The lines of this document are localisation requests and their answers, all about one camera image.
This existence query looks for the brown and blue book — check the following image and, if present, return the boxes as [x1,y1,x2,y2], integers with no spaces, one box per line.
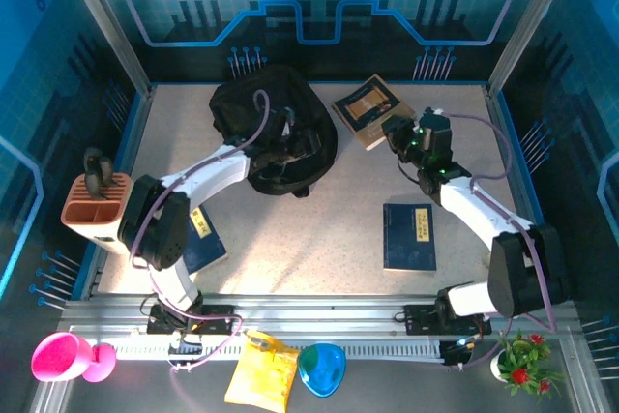
[331,73,417,152]

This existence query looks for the black backpack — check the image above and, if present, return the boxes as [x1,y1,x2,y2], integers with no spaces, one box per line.
[208,63,339,199]

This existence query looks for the blue book yellow label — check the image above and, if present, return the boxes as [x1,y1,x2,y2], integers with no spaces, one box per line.
[382,202,438,278]
[182,204,228,275]

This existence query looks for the yellow plastic bag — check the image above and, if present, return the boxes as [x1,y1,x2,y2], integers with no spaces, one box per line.
[223,329,301,413]

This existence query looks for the orange cream holder block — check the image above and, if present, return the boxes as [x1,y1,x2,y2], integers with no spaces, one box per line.
[60,171,134,257]

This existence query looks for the blue bowl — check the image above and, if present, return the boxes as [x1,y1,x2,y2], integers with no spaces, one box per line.
[296,342,347,398]

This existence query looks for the potted plant red flowers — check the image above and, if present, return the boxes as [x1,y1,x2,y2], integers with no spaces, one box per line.
[489,329,565,402]

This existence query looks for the pink cup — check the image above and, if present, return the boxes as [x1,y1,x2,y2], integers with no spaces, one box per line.
[30,331,118,384]

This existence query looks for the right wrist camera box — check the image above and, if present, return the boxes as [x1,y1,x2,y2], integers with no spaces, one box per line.
[381,115,418,143]

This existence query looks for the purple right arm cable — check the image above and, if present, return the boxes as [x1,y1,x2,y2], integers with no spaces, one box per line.
[437,111,557,370]

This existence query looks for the aluminium frame post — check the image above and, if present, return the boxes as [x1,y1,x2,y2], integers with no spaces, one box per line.
[486,0,581,95]
[55,0,156,95]

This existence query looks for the aluminium mounting rail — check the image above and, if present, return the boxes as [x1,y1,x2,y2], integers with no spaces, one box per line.
[57,292,581,337]

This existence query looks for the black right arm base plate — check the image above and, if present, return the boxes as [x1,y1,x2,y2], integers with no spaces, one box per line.
[403,304,492,337]

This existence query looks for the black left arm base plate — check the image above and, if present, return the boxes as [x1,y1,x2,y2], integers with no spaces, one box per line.
[146,304,236,336]

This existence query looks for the black tool handle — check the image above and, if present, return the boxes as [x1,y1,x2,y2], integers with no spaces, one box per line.
[82,146,116,201]

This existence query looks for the white slotted cable duct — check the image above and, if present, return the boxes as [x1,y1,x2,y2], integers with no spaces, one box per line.
[103,342,444,362]

